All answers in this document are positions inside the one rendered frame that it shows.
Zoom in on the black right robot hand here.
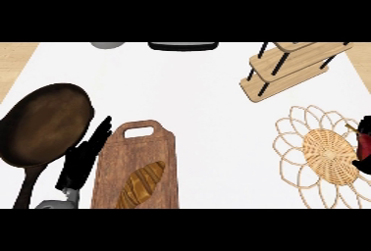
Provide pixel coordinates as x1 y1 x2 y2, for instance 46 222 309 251
350 115 371 176

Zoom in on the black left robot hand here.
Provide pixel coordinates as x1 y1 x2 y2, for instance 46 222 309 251
53 115 114 192

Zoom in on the red pear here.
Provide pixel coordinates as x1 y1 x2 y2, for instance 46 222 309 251
343 123 371 162

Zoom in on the woven wicker placemat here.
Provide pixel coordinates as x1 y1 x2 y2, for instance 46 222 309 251
270 104 371 210

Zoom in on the wooden tiered shelf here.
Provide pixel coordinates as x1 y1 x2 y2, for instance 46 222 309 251
239 41 353 104

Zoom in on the brown wooden cutting board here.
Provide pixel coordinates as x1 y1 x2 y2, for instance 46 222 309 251
90 119 182 210

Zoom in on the dark brown frying pan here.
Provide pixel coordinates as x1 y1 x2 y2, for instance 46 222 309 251
0 82 96 210

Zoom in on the brown baguette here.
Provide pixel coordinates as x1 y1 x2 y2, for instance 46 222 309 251
114 160 167 210

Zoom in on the grey round bowl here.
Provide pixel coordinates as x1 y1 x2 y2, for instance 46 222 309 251
90 41 125 50

